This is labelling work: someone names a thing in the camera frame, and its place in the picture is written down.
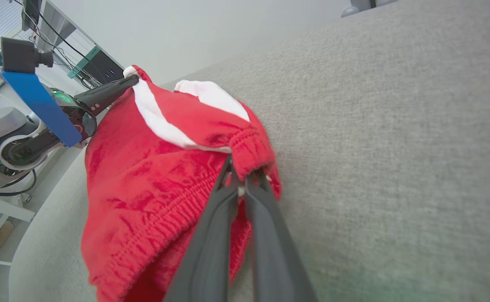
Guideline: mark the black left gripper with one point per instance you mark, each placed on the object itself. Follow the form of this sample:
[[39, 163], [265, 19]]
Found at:
[[79, 119]]

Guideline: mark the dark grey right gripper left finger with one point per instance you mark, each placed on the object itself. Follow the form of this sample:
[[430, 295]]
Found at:
[[211, 243]]

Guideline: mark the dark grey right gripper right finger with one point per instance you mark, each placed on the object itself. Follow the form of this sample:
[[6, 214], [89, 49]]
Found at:
[[270, 251]]

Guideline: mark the red white basketball shorts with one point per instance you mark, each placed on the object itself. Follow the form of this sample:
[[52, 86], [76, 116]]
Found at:
[[144, 188]]

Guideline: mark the black computer case teal edge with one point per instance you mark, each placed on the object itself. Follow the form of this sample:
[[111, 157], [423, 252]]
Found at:
[[100, 67]]

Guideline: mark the black mounted device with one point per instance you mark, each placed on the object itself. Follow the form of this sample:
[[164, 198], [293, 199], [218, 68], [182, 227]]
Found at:
[[31, 12]]

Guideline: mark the grey fabric sofa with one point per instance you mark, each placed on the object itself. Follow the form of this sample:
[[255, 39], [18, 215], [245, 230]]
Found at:
[[396, 147]]

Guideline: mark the grey cylinder bumper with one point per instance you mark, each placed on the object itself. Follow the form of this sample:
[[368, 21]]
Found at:
[[349, 11]]

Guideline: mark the blue left camera mount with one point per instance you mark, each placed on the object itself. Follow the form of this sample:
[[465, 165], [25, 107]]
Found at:
[[39, 105]]

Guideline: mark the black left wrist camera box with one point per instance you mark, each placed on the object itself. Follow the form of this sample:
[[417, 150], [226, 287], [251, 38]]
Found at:
[[20, 54]]

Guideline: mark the white shelf frame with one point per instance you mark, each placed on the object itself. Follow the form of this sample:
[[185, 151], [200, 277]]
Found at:
[[1, 209]]

